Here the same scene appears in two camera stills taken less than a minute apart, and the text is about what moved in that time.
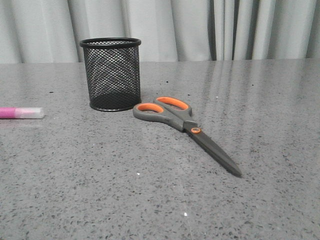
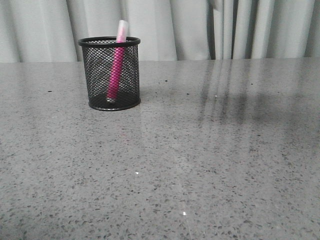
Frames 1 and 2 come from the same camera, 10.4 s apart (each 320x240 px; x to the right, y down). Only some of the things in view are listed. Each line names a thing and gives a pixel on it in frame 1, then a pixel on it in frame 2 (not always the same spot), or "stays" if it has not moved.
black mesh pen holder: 113,72 stays
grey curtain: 51,31 stays
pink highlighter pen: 21,113 → 117,68
